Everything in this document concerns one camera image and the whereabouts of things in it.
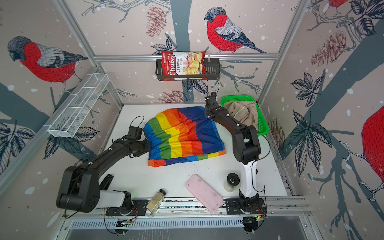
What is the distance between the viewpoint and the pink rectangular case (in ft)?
2.42

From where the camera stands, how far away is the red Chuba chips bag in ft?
2.86

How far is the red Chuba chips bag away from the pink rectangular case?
0.62m
